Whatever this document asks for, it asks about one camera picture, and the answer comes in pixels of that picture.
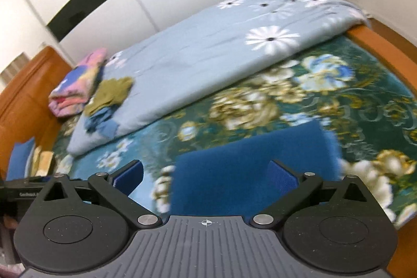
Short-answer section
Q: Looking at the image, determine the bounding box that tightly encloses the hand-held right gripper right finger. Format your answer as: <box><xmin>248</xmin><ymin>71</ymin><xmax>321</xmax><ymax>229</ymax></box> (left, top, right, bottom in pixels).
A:
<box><xmin>253</xmin><ymin>160</ymin><xmax>384</xmax><ymax>230</ymax></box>

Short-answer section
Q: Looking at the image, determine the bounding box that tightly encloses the pink patterned folded blanket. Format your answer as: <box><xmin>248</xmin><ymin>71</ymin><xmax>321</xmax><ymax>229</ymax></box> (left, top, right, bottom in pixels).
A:
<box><xmin>48</xmin><ymin>48</ymin><xmax>109</xmax><ymax>118</ymax></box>

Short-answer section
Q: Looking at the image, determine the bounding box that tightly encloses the light blue daisy quilt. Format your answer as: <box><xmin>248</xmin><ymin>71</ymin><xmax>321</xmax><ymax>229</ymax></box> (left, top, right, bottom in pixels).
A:
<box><xmin>67</xmin><ymin>0</ymin><xmax>370</xmax><ymax>156</ymax></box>

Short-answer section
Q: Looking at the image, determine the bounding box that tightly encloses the white wardrobe with black band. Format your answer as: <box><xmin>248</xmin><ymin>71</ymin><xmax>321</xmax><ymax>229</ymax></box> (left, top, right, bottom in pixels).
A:
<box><xmin>13</xmin><ymin>0</ymin><xmax>258</xmax><ymax>70</ymax></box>

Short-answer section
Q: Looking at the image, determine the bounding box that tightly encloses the blue pillow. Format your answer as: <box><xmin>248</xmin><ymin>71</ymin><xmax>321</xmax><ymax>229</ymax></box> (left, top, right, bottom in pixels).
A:
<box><xmin>6</xmin><ymin>137</ymin><xmax>37</xmax><ymax>181</ymax></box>

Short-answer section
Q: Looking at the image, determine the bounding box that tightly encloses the blue crumpled cloth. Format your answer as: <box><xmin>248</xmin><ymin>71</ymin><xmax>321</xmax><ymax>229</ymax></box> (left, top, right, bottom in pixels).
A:
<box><xmin>84</xmin><ymin>106</ymin><xmax>120</xmax><ymax>139</ymax></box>

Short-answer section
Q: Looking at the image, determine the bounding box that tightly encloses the olive green cloth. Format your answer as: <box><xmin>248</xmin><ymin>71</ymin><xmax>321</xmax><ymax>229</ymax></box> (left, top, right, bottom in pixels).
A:
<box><xmin>85</xmin><ymin>77</ymin><xmax>135</xmax><ymax>116</ymax></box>

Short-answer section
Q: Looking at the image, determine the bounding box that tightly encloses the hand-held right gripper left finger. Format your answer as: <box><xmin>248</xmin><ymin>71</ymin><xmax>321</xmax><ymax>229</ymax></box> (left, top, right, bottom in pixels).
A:
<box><xmin>36</xmin><ymin>160</ymin><xmax>163</xmax><ymax>228</ymax></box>

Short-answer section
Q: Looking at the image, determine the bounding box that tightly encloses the wooden bed frame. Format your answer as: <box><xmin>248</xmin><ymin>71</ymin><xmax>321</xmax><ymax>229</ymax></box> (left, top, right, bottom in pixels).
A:
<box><xmin>0</xmin><ymin>0</ymin><xmax>417</xmax><ymax>278</ymax></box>

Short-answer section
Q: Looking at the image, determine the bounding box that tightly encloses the green floral blanket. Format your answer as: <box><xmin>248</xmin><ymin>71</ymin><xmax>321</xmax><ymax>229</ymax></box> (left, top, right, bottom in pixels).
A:
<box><xmin>52</xmin><ymin>35</ymin><xmax>417</xmax><ymax>228</ymax></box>

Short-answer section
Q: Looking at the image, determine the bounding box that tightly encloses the blue fleece zip jacket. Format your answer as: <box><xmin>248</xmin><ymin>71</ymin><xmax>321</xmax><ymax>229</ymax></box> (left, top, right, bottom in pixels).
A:
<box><xmin>169</xmin><ymin>120</ymin><xmax>342</xmax><ymax>217</ymax></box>

